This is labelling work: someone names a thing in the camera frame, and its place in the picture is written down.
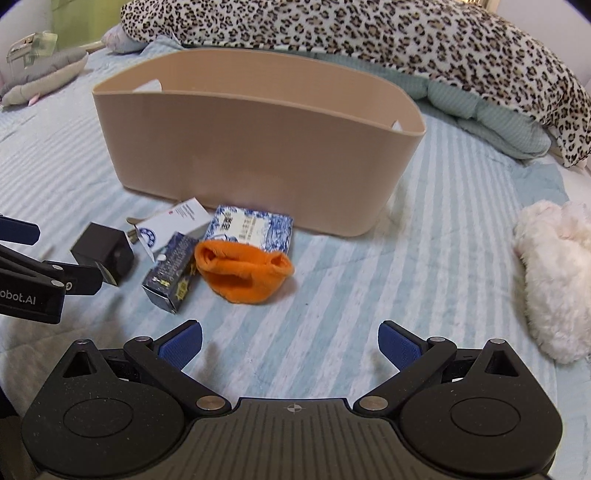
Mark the dark blue small box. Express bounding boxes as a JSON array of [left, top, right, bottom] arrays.
[[142, 232, 198, 313]]

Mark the blue white porcelain-pattern box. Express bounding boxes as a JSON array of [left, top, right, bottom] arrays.
[[201, 205, 294, 254]]

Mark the white medicine box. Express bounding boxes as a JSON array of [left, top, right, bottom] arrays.
[[132, 198, 212, 261]]

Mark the black cube charger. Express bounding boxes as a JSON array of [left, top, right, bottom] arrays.
[[70, 223, 134, 286]]

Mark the leopard print blanket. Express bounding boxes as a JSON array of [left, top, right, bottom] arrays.
[[120, 1, 590, 167]]

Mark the beige plastic storage basket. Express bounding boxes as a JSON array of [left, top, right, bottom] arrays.
[[93, 49, 426, 237]]

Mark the grey beige plush toy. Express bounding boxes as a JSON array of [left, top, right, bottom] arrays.
[[1, 47, 89, 107]]

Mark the pink pillow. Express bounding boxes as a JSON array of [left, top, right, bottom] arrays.
[[101, 24, 147, 54]]

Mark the khaki hair clip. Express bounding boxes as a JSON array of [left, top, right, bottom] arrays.
[[126, 217, 141, 244]]

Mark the clear plastic container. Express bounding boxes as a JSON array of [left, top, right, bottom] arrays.
[[6, 31, 58, 67]]

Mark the light green quilted duvet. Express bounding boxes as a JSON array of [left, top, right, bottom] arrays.
[[301, 51, 552, 160]]

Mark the white fluffy plush toy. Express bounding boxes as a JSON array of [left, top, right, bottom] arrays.
[[514, 200, 590, 364]]

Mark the orange knit sock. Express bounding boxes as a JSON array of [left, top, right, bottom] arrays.
[[194, 240, 294, 304]]

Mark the green plastic storage cabinet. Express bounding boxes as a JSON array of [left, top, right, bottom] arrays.
[[51, 0, 125, 50]]

